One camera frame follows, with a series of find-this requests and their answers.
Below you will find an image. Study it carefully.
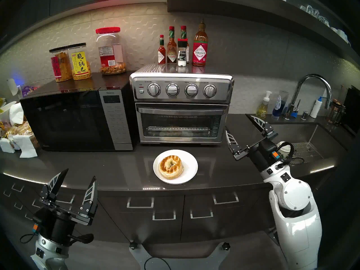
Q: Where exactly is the silver toaster oven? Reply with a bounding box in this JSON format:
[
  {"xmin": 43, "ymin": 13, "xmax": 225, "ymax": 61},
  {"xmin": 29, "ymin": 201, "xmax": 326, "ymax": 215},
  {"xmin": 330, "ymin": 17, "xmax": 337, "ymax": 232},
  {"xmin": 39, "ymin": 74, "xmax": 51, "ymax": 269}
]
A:
[{"xmin": 129, "ymin": 64, "xmax": 234, "ymax": 145}]

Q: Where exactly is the white bowl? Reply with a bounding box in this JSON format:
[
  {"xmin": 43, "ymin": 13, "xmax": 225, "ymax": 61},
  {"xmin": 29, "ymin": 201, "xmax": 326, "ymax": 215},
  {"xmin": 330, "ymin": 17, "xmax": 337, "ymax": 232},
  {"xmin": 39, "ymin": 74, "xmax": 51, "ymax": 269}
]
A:
[{"xmin": 0, "ymin": 101, "xmax": 17, "ymax": 123}]

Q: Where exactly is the dark base cabinet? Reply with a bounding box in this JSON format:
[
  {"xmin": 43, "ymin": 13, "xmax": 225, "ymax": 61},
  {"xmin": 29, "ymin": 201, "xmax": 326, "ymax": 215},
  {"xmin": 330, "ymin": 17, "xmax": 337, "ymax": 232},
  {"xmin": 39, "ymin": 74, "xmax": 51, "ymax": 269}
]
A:
[{"xmin": 0, "ymin": 174, "xmax": 338, "ymax": 244}]

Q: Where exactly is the white round plate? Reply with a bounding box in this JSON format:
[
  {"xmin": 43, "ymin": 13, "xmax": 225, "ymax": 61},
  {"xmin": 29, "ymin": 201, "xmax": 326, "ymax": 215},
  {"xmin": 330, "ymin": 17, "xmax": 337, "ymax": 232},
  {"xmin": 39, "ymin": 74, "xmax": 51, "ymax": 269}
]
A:
[{"xmin": 153, "ymin": 149, "xmax": 198, "ymax": 185}]

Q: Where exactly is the black salt grinder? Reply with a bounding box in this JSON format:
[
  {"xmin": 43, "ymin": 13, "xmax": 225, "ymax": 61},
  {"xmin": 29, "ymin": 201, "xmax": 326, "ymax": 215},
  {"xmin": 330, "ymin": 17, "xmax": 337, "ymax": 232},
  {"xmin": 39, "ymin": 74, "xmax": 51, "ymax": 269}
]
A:
[{"xmin": 177, "ymin": 38, "xmax": 188, "ymax": 67}]

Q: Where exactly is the toasted bagel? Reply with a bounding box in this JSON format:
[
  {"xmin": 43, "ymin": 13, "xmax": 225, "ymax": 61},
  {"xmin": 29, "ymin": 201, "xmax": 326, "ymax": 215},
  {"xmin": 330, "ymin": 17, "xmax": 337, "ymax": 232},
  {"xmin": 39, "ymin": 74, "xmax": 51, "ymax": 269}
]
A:
[{"xmin": 158, "ymin": 155, "xmax": 184, "ymax": 179}]

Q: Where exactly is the black microwave oven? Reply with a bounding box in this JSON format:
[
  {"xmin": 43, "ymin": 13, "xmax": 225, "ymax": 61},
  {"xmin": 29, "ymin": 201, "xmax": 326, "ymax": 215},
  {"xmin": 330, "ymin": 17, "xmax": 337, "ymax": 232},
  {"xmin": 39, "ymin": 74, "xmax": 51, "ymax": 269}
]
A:
[{"xmin": 20, "ymin": 73, "xmax": 138, "ymax": 152}]

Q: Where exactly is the black coffee machine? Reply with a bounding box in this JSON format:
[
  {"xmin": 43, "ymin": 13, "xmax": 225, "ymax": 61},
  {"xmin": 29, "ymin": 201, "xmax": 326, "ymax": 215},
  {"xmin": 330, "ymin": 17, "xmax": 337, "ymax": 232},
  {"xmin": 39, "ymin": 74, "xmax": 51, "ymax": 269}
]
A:
[{"xmin": 343, "ymin": 85, "xmax": 360, "ymax": 135}]

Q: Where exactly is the yellow hand soap dispenser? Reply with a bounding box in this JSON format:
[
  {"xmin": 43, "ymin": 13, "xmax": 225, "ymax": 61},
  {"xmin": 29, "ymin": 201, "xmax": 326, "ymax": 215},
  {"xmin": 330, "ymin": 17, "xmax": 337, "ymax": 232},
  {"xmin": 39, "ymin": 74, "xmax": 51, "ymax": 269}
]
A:
[{"xmin": 256, "ymin": 91, "xmax": 272, "ymax": 119}]

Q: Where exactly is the dark upper cabinet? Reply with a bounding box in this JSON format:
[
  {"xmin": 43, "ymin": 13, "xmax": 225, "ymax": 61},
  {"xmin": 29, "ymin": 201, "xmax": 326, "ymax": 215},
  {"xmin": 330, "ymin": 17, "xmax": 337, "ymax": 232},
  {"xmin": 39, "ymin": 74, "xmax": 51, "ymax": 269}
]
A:
[{"xmin": 0, "ymin": 0, "xmax": 172, "ymax": 52}]

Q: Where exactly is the wire sink grid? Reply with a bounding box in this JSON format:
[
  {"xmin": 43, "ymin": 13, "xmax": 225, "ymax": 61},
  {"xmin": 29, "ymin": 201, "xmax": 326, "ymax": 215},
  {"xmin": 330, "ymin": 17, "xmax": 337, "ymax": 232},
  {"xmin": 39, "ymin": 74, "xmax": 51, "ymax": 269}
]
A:
[{"xmin": 290, "ymin": 142, "xmax": 325, "ymax": 164}]

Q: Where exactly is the blue dish soap bottle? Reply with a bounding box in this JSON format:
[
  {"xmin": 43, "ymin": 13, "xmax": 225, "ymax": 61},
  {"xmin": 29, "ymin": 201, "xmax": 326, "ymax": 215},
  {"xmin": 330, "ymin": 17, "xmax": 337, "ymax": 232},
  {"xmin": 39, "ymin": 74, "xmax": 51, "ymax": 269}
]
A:
[{"xmin": 271, "ymin": 90, "xmax": 289, "ymax": 121}]

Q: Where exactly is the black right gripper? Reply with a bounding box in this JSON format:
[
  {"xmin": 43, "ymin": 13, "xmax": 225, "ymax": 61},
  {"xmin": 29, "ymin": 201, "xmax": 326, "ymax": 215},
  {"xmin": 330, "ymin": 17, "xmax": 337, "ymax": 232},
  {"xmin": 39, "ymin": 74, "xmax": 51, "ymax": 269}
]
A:
[{"xmin": 225, "ymin": 114, "xmax": 282, "ymax": 172}]

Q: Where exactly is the chrome gooseneck faucet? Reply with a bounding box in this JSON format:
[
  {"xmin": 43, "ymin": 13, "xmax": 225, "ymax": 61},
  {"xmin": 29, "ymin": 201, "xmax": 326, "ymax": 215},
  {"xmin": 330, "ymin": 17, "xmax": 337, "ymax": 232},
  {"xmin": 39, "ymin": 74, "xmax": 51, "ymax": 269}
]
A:
[{"xmin": 284, "ymin": 74, "xmax": 332, "ymax": 121}]

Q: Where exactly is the small white paper sheet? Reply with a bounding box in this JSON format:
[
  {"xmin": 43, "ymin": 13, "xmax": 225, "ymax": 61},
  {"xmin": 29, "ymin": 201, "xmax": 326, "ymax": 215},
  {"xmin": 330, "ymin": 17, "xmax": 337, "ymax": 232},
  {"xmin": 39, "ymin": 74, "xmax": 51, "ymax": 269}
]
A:
[{"xmin": 0, "ymin": 137, "xmax": 15, "ymax": 154}]

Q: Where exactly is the glass oven door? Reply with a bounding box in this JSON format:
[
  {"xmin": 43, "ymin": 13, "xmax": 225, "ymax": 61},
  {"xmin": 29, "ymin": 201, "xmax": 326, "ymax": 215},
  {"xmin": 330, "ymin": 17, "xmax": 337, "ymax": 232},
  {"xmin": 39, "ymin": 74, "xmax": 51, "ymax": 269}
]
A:
[{"xmin": 135, "ymin": 103, "xmax": 229, "ymax": 143}]

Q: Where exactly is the green label Tabasco bottle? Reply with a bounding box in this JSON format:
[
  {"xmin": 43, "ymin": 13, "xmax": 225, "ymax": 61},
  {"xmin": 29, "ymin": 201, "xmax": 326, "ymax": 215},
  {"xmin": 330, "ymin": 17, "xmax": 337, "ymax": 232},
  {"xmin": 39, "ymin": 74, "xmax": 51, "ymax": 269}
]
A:
[{"xmin": 180, "ymin": 26, "xmax": 190, "ymax": 65}]

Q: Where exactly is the red lid plastic jar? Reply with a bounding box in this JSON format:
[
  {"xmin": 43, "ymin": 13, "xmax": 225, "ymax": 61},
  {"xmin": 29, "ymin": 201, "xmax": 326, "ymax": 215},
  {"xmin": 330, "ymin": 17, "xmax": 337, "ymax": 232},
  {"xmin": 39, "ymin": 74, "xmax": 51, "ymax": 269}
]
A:
[{"xmin": 95, "ymin": 27, "xmax": 127, "ymax": 75}]

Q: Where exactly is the wire oven rack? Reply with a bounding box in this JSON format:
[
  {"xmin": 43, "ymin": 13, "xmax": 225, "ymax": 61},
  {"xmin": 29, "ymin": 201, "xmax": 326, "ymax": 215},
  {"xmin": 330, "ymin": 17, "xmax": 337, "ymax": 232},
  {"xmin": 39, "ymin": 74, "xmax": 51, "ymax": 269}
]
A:
[{"xmin": 146, "ymin": 126, "xmax": 211, "ymax": 132}]

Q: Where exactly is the white tissue paper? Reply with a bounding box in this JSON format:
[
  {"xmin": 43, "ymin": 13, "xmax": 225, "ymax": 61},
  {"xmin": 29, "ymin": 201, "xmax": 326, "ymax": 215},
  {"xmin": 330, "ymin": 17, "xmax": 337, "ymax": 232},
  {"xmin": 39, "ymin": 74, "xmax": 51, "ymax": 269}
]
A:
[{"xmin": 9, "ymin": 102, "xmax": 26, "ymax": 126}]

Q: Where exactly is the copper glass french press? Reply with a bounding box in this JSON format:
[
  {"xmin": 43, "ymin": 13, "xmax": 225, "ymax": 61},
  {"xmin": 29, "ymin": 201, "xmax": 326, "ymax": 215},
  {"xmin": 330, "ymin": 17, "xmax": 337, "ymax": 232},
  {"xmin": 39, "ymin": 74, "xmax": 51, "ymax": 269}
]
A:
[{"xmin": 326, "ymin": 99, "xmax": 346, "ymax": 125}]

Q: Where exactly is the large white paper sheet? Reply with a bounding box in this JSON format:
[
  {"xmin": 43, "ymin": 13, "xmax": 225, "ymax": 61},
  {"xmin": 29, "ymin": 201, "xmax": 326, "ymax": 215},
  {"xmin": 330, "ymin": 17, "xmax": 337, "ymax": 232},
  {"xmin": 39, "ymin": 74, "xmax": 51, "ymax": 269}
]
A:
[{"xmin": 13, "ymin": 134, "xmax": 38, "ymax": 158}]

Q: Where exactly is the dark wall shelf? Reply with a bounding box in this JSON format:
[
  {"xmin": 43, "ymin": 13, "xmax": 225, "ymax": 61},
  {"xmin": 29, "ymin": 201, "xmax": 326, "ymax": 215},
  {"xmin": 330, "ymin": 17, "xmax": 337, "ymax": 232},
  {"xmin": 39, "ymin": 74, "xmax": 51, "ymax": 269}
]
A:
[{"xmin": 167, "ymin": 0, "xmax": 360, "ymax": 69}]

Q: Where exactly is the medium orange Tabasco bottle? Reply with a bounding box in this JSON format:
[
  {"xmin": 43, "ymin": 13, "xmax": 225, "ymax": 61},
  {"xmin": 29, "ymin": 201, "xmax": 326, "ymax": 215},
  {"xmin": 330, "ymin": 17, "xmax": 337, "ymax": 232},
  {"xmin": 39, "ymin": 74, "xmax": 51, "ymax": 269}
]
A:
[{"xmin": 166, "ymin": 26, "xmax": 177, "ymax": 65}]

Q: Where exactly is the black base cable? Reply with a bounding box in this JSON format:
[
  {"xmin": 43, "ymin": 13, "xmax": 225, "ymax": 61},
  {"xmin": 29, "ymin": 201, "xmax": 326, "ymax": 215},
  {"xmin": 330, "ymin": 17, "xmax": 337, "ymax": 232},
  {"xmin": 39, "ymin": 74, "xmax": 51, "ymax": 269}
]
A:
[{"xmin": 144, "ymin": 257, "xmax": 170, "ymax": 270}]

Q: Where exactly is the large Tabasco bottle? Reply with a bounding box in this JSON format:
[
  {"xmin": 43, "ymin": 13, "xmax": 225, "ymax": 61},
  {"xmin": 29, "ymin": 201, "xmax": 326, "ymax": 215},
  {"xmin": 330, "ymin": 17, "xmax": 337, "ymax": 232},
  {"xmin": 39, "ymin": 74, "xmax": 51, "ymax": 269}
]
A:
[{"xmin": 192, "ymin": 18, "xmax": 208, "ymax": 67}]

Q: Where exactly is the grey robot base frame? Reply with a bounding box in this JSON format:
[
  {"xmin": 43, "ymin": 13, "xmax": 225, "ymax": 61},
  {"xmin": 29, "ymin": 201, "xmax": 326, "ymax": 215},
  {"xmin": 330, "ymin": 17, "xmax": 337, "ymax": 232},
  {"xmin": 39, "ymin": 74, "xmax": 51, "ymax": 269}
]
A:
[{"xmin": 129, "ymin": 241, "xmax": 231, "ymax": 270}]

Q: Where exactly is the small Tabasco bottle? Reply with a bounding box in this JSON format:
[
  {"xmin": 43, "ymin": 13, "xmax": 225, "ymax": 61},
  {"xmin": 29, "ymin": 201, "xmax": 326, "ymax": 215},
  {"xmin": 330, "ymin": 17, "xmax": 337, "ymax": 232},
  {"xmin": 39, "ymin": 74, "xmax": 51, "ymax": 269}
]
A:
[{"xmin": 158, "ymin": 35, "xmax": 166, "ymax": 65}]

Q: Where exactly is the orange tagged gripper cable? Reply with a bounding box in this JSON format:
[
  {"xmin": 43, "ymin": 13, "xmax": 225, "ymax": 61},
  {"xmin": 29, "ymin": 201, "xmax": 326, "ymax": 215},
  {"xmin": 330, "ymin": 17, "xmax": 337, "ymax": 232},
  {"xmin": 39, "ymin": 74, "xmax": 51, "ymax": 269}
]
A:
[
  {"xmin": 271, "ymin": 141, "xmax": 305, "ymax": 169},
  {"xmin": 20, "ymin": 223, "xmax": 40, "ymax": 244}
]

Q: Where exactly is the white lidded paper cup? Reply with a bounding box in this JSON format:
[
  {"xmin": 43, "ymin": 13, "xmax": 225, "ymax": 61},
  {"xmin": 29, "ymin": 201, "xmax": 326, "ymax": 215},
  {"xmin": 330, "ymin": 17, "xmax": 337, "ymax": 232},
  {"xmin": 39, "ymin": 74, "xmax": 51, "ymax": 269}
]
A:
[{"xmin": 277, "ymin": 141, "xmax": 291, "ymax": 158}]

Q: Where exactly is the white wall dispenser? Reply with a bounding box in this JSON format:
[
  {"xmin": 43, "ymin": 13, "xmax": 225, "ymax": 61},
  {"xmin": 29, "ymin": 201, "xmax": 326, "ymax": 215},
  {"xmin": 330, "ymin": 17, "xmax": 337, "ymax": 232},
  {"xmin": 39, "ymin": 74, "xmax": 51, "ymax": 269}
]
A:
[{"xmin": 6, "ymin": 78, "xmax": 19, "ymax": 96}]

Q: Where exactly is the orange tagged right gripper cable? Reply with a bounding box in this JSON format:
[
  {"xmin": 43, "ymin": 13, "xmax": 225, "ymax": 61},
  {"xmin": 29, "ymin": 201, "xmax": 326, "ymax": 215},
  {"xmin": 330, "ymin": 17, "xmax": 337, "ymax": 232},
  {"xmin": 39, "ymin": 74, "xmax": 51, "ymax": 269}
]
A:
[{"xmin": 271, "ymin": 141, "xmax": 305, "ymax": 169}]

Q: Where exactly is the purple snack package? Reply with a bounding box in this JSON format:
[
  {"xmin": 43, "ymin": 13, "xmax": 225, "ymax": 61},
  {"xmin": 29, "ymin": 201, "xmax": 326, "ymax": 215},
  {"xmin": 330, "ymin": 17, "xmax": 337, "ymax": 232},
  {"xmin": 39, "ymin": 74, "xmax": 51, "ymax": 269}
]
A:
[{"xmin": 21, "ymin": 85, "xmax": 38, "ymax": 97}]

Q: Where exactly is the white bottle blue cap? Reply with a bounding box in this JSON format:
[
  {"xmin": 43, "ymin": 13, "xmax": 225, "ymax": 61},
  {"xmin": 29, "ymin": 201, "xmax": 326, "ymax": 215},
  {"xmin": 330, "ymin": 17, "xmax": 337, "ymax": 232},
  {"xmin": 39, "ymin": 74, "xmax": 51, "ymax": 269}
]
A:
[{"xmin": 310, "ymin": 96, "xmax": 323, "ymax": 118}]

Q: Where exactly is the red label snack jar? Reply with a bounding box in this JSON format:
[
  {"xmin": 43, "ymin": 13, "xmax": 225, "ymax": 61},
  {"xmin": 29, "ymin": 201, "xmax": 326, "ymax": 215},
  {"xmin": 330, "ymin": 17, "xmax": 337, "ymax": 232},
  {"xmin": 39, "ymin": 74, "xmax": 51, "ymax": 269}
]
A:
[{"xmin": 49, "ymin": 47, "xmax": 73, "ymax": 82}]

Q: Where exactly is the silver oven knob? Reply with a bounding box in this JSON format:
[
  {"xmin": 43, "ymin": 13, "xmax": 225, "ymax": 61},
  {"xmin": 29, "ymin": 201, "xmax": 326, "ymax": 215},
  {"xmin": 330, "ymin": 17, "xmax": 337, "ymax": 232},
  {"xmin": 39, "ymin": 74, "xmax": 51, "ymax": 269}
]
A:
[
  {"xmin": 184, "ymin": 84, "xmax": 199, "ymax": 98},
  {"xmin": 165, "ymin": 83, "xmax": 180, "ymax": 98},
  {"xmin": 147, "ymin": 83, "xmax": 161, "ymax": 98},
  {"xmin": 203, "ymin": 84, "xmax": 217, "ymax": 98}
]

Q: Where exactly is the orange tagged left gripper cable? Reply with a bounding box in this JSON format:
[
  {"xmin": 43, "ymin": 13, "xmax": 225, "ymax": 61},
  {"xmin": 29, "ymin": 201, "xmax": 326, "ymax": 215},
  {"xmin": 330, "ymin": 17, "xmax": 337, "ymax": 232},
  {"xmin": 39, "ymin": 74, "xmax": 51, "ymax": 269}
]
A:
[{"xmin": 20, "ymin": 223, "xmax": 40, "ymax": 244}]

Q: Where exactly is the yellow label snack jar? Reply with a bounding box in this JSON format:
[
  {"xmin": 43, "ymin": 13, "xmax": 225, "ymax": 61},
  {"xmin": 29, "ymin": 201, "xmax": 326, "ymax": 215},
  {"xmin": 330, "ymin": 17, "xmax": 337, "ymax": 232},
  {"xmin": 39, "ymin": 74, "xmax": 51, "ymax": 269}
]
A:
[{"xmin": 67, "ymin": 43, "xmax": 92, "ymax": 81}]

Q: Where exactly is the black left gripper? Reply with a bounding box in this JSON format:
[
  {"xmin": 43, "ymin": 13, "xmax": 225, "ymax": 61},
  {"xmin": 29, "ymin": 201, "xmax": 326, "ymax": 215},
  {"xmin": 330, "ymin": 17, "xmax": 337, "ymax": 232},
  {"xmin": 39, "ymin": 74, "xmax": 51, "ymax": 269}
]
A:
[{"xmin": 33, "ymin": 168, "xmax": 98, "ymax": 246}]

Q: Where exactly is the bagged bread loaf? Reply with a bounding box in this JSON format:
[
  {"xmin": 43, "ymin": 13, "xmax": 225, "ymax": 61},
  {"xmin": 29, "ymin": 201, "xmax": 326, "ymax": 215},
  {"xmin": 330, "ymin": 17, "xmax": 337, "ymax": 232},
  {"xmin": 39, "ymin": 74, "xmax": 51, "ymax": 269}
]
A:
[{"xmin": 6, "ymin": 120, "xmax": 40, "ymax": 149}]

